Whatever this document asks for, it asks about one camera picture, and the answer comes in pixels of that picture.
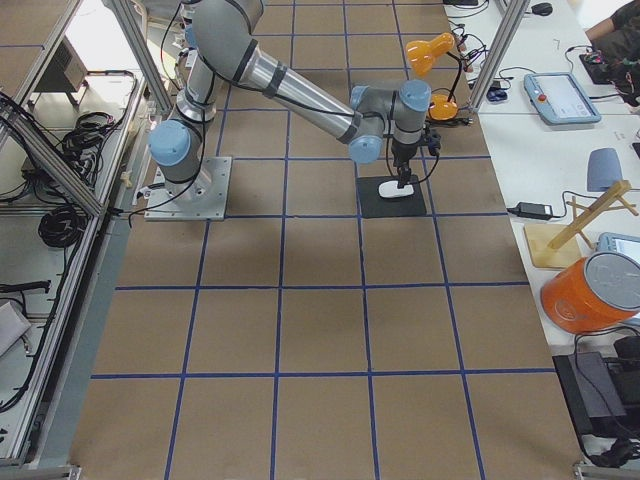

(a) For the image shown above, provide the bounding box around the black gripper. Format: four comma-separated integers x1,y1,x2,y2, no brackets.
391,142,418,189

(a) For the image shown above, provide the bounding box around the white computer mouse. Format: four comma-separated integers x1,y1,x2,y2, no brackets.
378,181,414,200

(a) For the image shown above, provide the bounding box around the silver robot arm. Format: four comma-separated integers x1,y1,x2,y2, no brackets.
172,1,431,199

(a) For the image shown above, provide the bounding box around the black mousepad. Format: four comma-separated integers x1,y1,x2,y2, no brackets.
356,176,427,219

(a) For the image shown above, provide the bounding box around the grey mouse pad rest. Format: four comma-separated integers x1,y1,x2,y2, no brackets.
586,148,622,192

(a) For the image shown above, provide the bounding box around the orange desk lamp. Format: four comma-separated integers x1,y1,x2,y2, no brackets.
405,32,463,122

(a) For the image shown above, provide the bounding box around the black power adapter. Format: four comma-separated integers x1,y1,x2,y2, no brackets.
507,202,553,221

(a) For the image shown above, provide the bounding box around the wooden stand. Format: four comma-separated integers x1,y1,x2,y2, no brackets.
524,179,639,269

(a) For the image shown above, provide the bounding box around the blue teach pendant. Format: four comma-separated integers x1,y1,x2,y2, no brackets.
523,73,601,125
596,232,640,264

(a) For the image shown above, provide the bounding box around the orange bucket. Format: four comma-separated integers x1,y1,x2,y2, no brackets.
540,252,639,334

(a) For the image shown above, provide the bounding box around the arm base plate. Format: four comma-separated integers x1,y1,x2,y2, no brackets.
144,156,233,221

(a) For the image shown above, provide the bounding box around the aluminium frame post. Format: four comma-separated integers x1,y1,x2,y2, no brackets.
468,0,530,113

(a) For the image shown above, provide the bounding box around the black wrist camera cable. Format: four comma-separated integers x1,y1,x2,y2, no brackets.
164,0,441,189

